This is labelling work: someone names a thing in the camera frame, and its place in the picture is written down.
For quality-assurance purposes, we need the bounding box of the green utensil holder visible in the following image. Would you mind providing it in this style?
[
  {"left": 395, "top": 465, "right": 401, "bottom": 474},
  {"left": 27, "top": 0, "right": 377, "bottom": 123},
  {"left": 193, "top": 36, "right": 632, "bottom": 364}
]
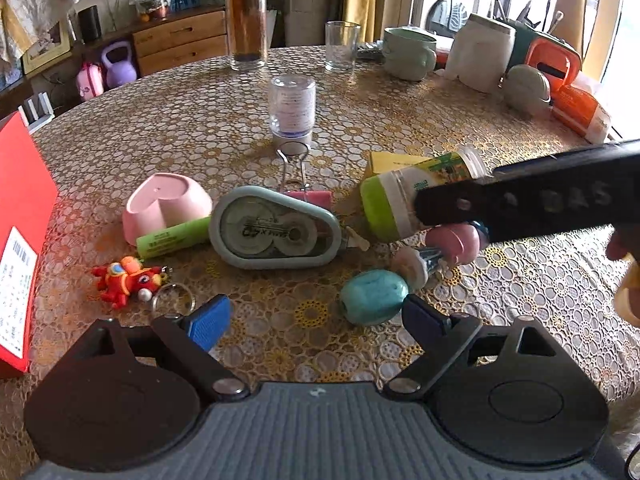
[{"left": 505, "top": 20, "right": 547, "bottom": 68}]

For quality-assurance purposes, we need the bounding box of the clear jar with grey lid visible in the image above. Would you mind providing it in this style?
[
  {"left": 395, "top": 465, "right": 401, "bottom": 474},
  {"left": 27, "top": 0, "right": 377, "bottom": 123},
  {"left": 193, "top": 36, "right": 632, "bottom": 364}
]
[{"left": 268, "top": 74, "right": 317, "bottom": 151}]

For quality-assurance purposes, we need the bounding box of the pink rounded toy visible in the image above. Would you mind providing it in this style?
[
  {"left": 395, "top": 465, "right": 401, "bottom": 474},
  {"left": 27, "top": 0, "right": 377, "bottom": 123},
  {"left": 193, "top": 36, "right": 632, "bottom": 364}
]
[{"left": 427, "top": 223, "right": 481, "bottom": 264}]

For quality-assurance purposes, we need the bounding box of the pink heart-shaped dish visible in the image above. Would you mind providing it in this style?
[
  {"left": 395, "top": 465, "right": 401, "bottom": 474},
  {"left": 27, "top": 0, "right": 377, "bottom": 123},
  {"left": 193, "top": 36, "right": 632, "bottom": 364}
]
[{"left": 122, "top": 172, "right": 213, "bottom": 247}]

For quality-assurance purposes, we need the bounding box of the white bottle with green lid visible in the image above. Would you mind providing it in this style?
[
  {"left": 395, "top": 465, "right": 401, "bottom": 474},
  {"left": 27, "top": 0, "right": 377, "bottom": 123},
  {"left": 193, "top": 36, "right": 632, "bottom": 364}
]
[{"left": 360, "top": 146, "right": 487, "bottom": 242}]

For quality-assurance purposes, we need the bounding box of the white slotted rack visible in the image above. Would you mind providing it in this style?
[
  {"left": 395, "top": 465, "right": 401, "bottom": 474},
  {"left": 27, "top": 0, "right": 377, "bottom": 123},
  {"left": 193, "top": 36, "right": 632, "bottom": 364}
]
[{"left": 17, "top": 92, "right": 55, "bottom": 133}]

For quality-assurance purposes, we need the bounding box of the black cylinder speaker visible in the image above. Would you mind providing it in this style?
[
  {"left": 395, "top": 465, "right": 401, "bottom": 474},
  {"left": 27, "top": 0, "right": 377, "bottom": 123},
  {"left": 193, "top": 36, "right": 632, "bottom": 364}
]
[{"left": 77, "top": 5, "right": 103, "bottom": 42}]

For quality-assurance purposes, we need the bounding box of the purple kettlebell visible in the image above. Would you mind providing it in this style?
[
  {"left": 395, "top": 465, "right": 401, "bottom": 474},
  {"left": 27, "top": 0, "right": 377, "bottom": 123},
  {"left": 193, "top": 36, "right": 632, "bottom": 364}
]
[{"left": 101, "top": 42, "right": 138, "bottom": 85}]

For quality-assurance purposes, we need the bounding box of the green plastic tube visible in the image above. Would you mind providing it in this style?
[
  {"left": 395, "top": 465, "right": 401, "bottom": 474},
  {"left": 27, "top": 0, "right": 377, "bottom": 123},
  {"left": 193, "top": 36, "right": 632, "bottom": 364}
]
[{"left": 136, "top": 216, "right": 213, "bottom": 260}]

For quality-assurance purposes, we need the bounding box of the yellow small box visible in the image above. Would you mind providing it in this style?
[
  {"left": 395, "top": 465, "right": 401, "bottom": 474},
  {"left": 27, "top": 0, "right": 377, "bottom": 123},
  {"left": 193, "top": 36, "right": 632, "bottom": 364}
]
[{"left": 369, "top": 151, "right": 436, "bottom": 181}]

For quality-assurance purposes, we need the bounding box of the person's right hand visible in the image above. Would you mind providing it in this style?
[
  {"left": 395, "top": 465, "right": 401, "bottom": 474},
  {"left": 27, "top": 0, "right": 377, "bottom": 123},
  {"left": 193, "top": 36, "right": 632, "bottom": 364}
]
[{"left": 606, "top": 227, "right": 640, "bottom": 263}]

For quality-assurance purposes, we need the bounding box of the pale green round box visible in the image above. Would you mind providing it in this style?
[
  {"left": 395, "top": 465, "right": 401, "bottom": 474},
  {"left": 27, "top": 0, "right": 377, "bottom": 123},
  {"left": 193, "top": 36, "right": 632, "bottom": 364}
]
[{"left": 502, "top": 64, "right": 552, "bottom": 117}]

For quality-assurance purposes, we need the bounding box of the white washing machine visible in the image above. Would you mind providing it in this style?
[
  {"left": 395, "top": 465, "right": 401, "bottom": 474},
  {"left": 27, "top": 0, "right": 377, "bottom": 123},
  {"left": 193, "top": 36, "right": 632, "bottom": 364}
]
[{"left": 420, "top": 0, "right": 476, "bottom": 38}]

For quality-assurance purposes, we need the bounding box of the pale green mug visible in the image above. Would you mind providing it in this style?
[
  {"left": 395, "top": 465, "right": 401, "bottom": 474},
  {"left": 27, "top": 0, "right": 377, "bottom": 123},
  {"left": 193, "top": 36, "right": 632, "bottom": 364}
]
[{"left": 382, "top": 26, "right": 438, "bottom": 82}]

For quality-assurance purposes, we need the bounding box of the teal egg-shaped toy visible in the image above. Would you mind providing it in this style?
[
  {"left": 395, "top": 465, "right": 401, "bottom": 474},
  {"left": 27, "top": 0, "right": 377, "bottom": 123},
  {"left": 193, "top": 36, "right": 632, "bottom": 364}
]
[{"left": 340, "top": 270, "right": 410, "bottom": 324}]

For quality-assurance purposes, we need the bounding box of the blue-grey correction tape dispenser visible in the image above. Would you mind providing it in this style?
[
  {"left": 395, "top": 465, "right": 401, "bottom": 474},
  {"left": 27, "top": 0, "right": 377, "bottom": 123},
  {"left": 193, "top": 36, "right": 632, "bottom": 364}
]
[{"left": 209, "top": 186, "right": 371, "bottom": 271}]

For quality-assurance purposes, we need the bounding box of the white plastic container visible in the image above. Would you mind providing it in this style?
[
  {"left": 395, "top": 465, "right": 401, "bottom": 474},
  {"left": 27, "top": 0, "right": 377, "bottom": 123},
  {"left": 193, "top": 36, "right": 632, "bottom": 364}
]
[{"left": 445, "top": 13, "right": 517, "bottom": 93}]

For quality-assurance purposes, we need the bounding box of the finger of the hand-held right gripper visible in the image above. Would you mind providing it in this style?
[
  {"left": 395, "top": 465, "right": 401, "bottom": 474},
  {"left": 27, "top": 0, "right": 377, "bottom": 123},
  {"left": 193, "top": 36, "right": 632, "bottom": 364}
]
[{"left": 414, "top": 176, "right": 503, "bottom": 243}]

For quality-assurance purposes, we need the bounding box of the pink binder clip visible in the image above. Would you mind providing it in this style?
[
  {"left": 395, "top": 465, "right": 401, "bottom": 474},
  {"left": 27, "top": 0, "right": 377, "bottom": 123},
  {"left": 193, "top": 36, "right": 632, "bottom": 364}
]
[{"left": 276, "top": 142, "right": 332, "bottom": 211}]

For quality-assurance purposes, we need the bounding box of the small round pastel toy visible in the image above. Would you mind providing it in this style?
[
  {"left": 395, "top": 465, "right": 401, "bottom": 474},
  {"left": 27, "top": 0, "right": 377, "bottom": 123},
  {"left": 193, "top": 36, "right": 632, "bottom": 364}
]
[{"left": 390, "top": 246, "right": 444, "bottom": 291}]

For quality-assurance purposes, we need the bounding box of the wooden drawer cabinet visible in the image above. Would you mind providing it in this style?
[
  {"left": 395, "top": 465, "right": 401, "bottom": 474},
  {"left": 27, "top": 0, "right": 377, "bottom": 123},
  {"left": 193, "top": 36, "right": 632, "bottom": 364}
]
[{"left": 131, "top": 7, "right": 228, "bottom": 77}]

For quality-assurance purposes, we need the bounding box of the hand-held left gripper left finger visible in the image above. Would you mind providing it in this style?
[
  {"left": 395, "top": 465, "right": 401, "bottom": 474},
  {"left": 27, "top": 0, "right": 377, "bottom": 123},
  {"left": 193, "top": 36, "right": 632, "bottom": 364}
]
[{"left": 91, "top": 295, "right": 250, "bottom": 404}]

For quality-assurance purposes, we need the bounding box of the red cardboard box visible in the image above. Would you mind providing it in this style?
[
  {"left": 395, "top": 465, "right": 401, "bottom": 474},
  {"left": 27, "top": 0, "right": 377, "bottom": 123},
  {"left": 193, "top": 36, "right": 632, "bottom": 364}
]
[{"left": 0, "top": 111, "right": 61, "bottom": 380}]

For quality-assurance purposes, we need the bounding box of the orange packet box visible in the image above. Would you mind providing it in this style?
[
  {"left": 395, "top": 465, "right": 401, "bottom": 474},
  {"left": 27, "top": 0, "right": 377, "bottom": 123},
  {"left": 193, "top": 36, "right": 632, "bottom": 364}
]
[{"left": 551, "top": 85, "right": 613, "bottom": 143}]

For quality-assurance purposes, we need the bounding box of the tall glass tea jar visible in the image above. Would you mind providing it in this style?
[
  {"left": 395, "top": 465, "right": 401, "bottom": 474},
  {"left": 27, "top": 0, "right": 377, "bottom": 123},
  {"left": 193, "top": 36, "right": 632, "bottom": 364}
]
[{"left": 223, "top": 0, "right": 268, "bottom": 72}]

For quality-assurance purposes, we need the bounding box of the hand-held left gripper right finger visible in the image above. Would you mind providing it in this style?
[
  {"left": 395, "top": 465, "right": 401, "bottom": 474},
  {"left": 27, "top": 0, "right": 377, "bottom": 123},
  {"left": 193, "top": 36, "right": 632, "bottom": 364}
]
[{"left": 382, "top": 294, "right": 554, "bottom": 402}]

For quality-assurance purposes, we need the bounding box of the framed picture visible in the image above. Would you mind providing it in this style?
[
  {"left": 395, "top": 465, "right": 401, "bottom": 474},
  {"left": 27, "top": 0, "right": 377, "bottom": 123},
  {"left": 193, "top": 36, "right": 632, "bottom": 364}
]
[{"left": 21, "top": 20, "right": 72, "bottom": 73}]

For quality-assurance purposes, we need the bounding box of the pink toy case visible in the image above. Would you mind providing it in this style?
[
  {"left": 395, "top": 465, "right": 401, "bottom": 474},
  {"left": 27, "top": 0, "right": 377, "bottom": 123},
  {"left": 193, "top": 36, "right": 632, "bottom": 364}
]
[{"left": 75, "top": 61, "right": 106, "bottom": 97}]

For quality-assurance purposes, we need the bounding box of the red toy keychain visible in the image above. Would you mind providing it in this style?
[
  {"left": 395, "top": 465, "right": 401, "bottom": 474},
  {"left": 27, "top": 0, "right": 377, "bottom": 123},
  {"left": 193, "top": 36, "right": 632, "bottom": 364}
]
[{"left": 91, "top": 256, "right": 197, "bottom": 313}]

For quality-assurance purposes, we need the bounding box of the white plant pot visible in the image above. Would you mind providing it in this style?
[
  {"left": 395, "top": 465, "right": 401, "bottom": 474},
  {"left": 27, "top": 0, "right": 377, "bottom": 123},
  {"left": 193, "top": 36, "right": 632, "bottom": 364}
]
[{"left": 260, "top": 7, "right": 287, "bottom": 51}]

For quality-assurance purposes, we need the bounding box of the clear drinking glass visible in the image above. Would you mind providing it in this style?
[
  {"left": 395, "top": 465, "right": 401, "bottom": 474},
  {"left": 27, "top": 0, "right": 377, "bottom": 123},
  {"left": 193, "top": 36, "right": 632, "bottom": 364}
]
[{"left": 325, "top": 21, "right": 362, "bottom": 72}]

